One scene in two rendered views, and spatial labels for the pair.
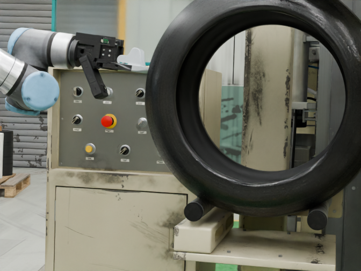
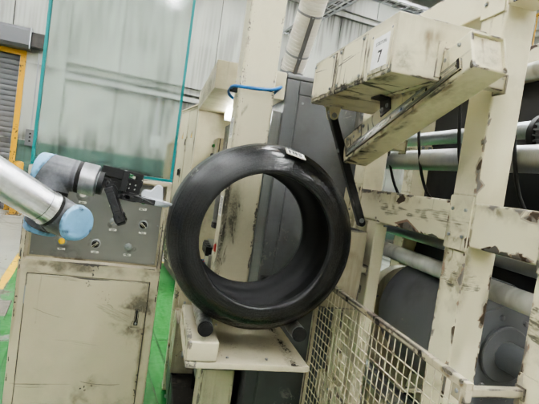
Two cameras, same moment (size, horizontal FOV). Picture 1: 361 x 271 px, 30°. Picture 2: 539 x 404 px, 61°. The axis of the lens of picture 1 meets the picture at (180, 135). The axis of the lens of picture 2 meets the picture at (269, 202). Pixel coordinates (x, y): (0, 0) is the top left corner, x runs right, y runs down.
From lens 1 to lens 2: 0.58 m
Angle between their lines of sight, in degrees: 27
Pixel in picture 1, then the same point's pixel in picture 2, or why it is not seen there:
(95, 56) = (122, 189)
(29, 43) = (56, 170)
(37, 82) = (76, 216)
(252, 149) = (224, 261)
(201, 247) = (209, 357)
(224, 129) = not seen: hidden behind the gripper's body
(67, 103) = not seen: hidden behind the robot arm
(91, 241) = (58, 321)
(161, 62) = (191, 205)
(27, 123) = not seen: outside the picture
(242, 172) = (223, 283)
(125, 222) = (93, 305)
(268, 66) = (243, 199)
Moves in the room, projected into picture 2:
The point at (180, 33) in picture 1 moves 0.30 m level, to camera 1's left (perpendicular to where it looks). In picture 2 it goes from (210, 183) to (95, 168)
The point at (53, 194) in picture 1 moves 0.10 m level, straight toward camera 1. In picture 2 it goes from (23, 280) to (28, 287)
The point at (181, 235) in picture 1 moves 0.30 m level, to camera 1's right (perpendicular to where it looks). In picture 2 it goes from (194, 348) to (287, 345)
